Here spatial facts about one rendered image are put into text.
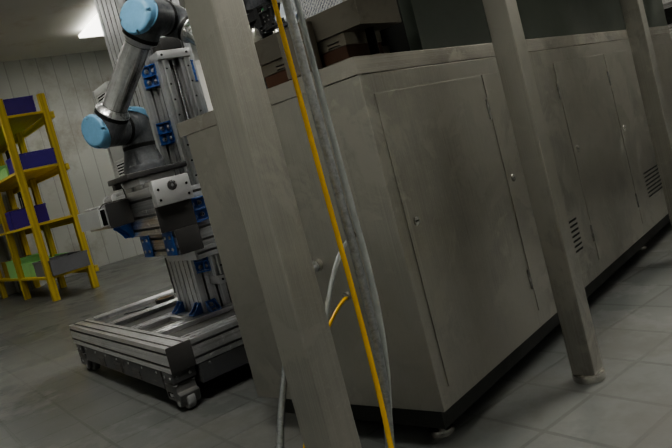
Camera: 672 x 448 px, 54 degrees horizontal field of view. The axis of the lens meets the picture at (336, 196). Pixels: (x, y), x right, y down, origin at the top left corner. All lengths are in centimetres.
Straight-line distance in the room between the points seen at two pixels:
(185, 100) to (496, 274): 145
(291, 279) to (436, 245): 66
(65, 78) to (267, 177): 906
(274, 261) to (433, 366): 66
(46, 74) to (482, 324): 870
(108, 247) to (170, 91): 721
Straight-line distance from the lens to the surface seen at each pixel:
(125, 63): 229
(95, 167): 980
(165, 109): 269
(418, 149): 155
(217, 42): 96
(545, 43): 231
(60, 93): 988
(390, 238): 146
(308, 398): 100
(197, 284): 270
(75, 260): 704
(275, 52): 168
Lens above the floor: 72
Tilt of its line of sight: 4 degrees down
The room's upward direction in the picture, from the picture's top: 15 degrees counter-clockwise
